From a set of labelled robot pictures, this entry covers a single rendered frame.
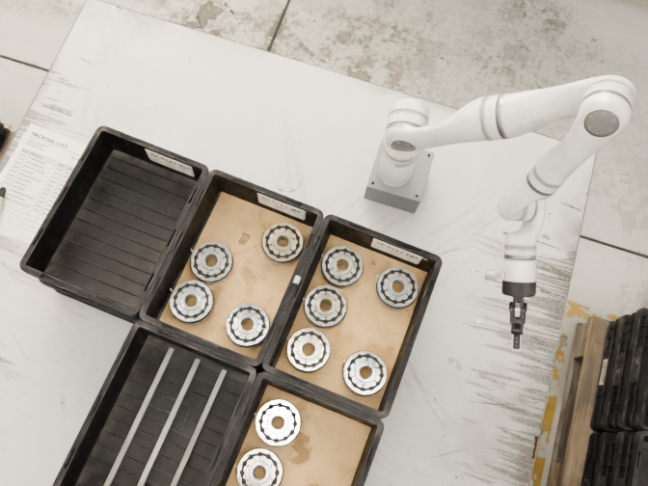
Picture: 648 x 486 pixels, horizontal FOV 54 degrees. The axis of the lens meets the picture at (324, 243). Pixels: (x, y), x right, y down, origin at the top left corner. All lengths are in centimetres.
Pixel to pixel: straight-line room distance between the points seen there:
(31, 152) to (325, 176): 82
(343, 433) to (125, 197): 79
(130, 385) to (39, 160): 72
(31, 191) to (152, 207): 40
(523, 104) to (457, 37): 168
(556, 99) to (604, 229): 149
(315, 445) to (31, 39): 218
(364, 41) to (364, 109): 101
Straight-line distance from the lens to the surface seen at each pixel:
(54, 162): 193
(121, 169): 172
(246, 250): 159
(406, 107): 143
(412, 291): 155
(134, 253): 163
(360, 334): 154
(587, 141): 129
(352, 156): 183
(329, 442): 152
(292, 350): 150
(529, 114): 133
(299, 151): 183
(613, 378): 234
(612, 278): 272
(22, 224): 189
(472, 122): 135
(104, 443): 158
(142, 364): 157
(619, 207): 284
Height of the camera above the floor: 235
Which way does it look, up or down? 72 degrees down
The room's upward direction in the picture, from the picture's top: 8 degrees clockwise
